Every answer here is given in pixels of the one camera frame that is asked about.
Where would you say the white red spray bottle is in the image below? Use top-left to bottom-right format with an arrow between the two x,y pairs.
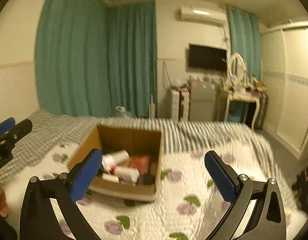
101,150 -> 130,173

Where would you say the grey metallic charger block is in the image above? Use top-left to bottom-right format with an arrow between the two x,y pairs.
137,174 -> 156,185

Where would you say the red box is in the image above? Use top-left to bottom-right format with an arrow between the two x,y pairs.
129,155 -> 150,175

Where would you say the white plug charger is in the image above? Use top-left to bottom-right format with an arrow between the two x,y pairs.
101,173 -> 120,183

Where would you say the white lint remover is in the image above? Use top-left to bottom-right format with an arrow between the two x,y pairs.
111,166 -> 140,183

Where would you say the white floral quilt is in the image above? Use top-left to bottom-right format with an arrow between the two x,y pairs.
4,137 -> 308,240

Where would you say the teal window curtain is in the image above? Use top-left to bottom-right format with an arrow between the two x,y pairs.
34,0 -> 157,118

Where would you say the clear water jug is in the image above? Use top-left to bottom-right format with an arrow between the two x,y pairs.
115,106 -> 133,118

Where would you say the brown cardboard box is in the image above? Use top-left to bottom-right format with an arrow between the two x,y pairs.
67,125 -> 163,202

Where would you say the grey checkered blanket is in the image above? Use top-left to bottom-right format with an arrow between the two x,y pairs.
0,108 -> 274,181

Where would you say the white dressing table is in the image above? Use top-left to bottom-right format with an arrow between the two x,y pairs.
217,79 -> 268,131

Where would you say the grey mini fridge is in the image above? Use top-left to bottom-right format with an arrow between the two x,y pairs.
189,79 -> 216,122

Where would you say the white storage cabinet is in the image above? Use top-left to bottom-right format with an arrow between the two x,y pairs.
169,88 -> 190,121

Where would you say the white vanity mirror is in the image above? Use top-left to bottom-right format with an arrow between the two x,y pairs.
227,53 -> 247,81

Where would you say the white wardrobe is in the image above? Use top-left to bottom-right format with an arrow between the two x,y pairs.
262,21 -> 308,159

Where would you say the teal right curtain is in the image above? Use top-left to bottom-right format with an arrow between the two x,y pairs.
227,7 -> 262,80

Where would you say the white air conditioner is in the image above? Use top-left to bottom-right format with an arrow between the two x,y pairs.
180,6 -> 226,26

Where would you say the black wall television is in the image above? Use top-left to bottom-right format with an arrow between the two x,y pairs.
188,44 -> 227,72

